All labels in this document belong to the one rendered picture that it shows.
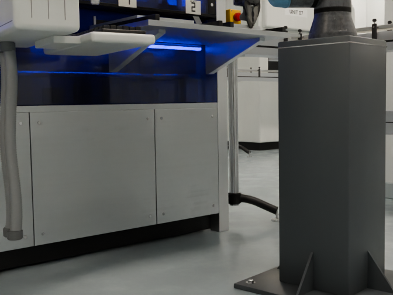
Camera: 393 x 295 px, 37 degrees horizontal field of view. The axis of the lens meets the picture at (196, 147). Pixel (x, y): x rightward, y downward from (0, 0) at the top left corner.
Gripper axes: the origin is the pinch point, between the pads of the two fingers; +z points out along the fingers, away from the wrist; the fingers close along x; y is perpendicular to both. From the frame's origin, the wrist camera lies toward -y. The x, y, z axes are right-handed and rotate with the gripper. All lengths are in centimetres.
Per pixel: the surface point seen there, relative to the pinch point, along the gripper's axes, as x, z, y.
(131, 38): 78, 13, -29
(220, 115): -8.0, 37.1, 29.4
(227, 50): 0.7, 8.9, 14.6
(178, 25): 46.5, 4.7, -10.9
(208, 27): 33.0, 4.6, -10.9
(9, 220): 101, 68, 11
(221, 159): -8, 57, 30
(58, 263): 74, 91, 32
